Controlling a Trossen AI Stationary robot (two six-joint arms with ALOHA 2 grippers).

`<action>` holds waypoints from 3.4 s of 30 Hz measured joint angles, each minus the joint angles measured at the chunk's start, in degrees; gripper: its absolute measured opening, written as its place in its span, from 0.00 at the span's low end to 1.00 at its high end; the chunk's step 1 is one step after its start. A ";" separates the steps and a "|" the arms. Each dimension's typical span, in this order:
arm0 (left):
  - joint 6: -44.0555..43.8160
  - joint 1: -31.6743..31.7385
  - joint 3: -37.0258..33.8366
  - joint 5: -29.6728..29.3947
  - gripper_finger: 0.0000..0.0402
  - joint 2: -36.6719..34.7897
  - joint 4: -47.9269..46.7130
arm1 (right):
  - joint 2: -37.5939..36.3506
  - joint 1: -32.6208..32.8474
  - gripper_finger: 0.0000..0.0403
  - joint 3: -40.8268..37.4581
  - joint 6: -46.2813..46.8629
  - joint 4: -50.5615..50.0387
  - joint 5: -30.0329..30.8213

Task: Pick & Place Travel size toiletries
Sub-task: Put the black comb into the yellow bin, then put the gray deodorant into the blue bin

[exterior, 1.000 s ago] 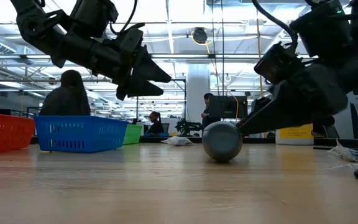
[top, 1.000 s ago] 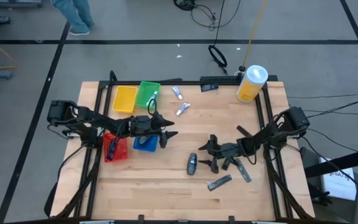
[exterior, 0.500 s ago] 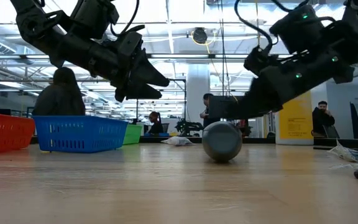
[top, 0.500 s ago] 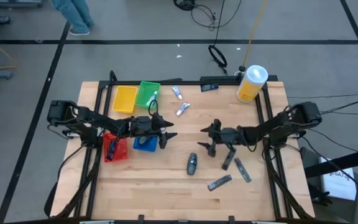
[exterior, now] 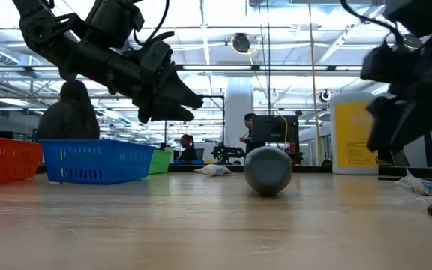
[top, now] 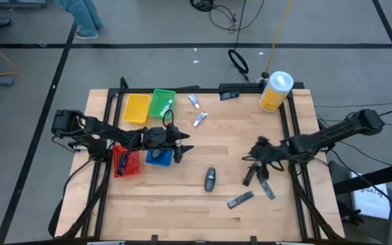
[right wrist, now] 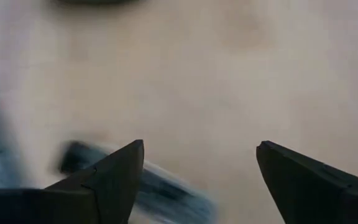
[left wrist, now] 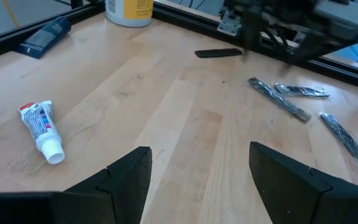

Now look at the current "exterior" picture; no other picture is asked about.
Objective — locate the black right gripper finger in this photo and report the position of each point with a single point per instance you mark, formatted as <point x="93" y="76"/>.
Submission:
<point x="396" y="127"/>

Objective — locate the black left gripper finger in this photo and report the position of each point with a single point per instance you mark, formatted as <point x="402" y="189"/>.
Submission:
<point x="182" y="95"/>
<point x="167" y="114"/>

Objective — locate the black comb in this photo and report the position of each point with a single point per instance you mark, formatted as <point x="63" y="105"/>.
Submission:
<point x="418" y="185"/>

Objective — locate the black background robot arm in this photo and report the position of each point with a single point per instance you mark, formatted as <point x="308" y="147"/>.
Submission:
<point x="227" y="153"/>

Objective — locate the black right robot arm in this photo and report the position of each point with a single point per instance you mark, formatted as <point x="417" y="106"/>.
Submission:
<point x="426" y="18"/>

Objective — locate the white yellow wipes canister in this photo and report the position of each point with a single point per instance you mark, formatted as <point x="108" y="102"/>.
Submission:
<point x="351" y="142"/>

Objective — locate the green plastic basket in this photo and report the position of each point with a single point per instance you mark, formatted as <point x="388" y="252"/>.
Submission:
<point x="160" y="162"/>

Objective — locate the white pillar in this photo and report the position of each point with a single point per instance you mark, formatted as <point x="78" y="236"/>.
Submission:
<point x="238" y="108"/>

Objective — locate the long ceiling light bar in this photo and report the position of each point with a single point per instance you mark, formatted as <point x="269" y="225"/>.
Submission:
<point x="238" y="68"/>

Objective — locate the blue plastic basket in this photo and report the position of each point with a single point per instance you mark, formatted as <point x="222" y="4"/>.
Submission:
<point x="96" y="163"/>

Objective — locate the red plastic basket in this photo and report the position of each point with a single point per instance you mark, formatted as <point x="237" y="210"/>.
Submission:
<point x="6" y="161"/>

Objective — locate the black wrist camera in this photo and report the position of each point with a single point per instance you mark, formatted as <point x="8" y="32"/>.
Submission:
<point x="156" y="56"/>

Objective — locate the black metal frame rig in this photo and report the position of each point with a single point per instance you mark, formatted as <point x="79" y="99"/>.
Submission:
<point x="222" y="120"/>

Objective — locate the black table frame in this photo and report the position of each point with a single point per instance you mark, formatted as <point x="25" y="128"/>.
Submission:
<point x="313" y="169"/>

